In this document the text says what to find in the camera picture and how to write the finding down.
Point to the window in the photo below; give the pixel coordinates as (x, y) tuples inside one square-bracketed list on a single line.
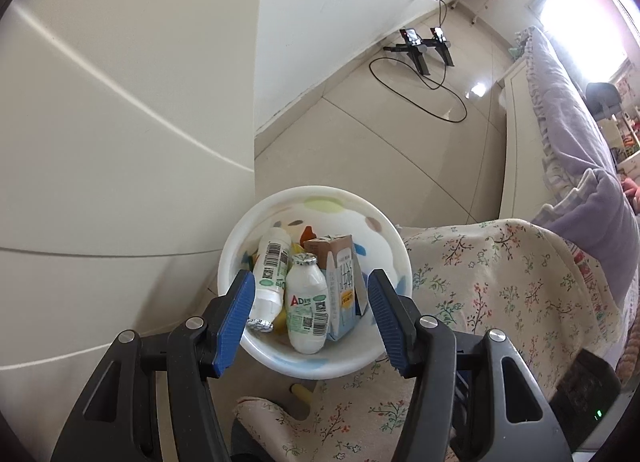
[(585, 17)]

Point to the floral bedsheet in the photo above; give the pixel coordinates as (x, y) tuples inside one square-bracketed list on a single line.
[(500, 282)]

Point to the purple quilt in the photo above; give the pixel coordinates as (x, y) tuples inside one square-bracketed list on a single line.
[(595, 202)]

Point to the white bottle with green label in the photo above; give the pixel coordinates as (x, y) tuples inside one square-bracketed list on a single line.
[(305, 312)]

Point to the black phone stand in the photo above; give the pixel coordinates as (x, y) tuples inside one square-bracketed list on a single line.
[(412, 45), (442, 45)]

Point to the brown and white drink carton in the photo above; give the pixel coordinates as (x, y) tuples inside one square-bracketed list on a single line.
[(342, 282)]

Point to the small yellow item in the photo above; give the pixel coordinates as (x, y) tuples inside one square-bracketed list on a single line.
[(302, 394)]

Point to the pink soft item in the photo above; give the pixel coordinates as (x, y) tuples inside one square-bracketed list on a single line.
[(632, 189)]

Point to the white spotted bowl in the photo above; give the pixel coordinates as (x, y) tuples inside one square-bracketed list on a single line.
[(350, 212)]

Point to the white wardrobe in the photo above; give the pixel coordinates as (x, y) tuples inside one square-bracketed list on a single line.
[(125, 142)]

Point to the white bed frame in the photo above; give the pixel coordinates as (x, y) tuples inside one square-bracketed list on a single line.
[(520, 142)]

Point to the grey chair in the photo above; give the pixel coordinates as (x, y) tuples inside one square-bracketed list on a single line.
[(602, 97)]

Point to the white bottle with barcode label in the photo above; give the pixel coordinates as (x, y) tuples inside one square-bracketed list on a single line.
[(270, 272)]

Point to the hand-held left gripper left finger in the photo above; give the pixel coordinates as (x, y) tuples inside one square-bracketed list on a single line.
[(235, 322)]

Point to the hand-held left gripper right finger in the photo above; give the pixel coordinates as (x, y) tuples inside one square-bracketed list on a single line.
[(387, 327)]

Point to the small orange item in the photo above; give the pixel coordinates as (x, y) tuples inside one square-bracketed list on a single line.
[(308, 233)]

